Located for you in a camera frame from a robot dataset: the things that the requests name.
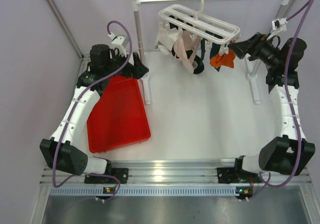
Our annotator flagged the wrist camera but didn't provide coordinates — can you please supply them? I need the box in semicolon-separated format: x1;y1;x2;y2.
271;18;288;32
108;32;131;57

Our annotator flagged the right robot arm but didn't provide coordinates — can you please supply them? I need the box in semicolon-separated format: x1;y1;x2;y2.
217;33;316;184

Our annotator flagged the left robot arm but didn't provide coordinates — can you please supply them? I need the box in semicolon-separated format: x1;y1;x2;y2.
39;44;151;188

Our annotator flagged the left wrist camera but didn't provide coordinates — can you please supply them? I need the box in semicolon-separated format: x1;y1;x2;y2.
108;32;131;57

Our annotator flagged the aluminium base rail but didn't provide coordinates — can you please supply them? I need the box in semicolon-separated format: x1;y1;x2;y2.
39;158;312;186

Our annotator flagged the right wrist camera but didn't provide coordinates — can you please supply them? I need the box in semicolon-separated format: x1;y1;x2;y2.
271;18;288;32

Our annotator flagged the white clip sock hanger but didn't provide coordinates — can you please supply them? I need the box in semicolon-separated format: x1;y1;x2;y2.
158;0;241;56

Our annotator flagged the perforated cable duct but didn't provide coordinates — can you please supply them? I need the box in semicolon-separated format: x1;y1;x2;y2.
50;185;253;197

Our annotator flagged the pink sock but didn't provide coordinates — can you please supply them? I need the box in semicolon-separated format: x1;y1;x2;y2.
172;30;204;75

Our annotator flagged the metal clothes rack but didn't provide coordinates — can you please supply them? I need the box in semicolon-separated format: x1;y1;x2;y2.
129;0;298;106

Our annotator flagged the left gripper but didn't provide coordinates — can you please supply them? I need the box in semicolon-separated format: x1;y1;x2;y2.
104;48;149;80

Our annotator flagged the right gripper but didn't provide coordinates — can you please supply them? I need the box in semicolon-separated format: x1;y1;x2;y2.
228;33;282;68

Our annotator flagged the orange sock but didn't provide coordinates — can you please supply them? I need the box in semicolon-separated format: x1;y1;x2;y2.
219;50;236;69
210;54;223;68

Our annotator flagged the green christmas sock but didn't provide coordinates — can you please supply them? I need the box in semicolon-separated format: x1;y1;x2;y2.
200;39;206;67

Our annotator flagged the red plastic tray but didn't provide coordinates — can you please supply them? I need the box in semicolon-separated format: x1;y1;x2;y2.
87;76;151;153

